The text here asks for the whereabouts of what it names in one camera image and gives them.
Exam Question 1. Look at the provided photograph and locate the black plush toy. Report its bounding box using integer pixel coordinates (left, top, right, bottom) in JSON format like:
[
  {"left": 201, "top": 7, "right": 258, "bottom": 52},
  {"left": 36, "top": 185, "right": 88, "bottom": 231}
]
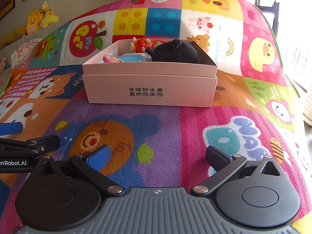
[{"left": 145, "top": 39, "right": 198, "bottom": 63}]

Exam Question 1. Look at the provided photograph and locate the pink cardboard box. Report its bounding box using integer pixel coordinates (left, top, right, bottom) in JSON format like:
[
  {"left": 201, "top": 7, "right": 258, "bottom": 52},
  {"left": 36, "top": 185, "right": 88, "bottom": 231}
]
[{"left": 82, "top": 39, "right": 217, "bottom": 107}]

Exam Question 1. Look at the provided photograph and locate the red bear toy figure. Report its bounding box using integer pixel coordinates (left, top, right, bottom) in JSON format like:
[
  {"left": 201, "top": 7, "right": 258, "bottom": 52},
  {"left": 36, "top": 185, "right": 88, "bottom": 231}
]
[{"left": 130, "top": 37, "right": 164, "bottom": 53}]

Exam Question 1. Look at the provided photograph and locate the pink yellow cake toy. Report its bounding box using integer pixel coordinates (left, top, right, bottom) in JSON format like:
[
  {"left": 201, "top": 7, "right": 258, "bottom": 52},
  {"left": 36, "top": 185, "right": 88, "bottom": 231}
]
[{"left": 103, "top": 54, "right": 122, "bottom": 63}]

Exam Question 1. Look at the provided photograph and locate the small pink plush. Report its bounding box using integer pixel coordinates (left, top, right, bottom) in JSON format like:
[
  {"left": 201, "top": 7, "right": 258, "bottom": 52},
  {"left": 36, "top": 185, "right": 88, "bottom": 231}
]
[{"left": 0, "top": 58, "right": 7, "bottom": 73}]

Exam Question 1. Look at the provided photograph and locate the yellow tiger plush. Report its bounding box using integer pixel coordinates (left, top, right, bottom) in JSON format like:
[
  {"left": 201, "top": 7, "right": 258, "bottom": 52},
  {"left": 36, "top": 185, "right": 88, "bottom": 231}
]
[{"left": 25, "top": 10, "right": 43, "bottom": 34}]

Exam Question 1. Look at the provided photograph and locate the blue tissue pack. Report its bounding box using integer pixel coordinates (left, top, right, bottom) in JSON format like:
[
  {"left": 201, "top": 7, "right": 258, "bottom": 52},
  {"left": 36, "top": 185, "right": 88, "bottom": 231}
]
[{"left": 116, "top": 52, "right": 152, "bottom": 62}]

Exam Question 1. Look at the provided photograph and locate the yellow duck plush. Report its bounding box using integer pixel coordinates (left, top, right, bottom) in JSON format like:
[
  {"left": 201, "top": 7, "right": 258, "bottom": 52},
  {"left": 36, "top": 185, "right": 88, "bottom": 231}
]
[{"left": 40, "top": 1, "right": 59, "bottom": 28}]

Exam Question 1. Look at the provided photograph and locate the pink white crumpled cloth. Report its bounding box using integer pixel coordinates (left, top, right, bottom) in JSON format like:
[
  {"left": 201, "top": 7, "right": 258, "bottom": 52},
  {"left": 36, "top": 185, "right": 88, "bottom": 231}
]
[{"left": 11, "top": 38, "right": 42, "bottom": 69}]

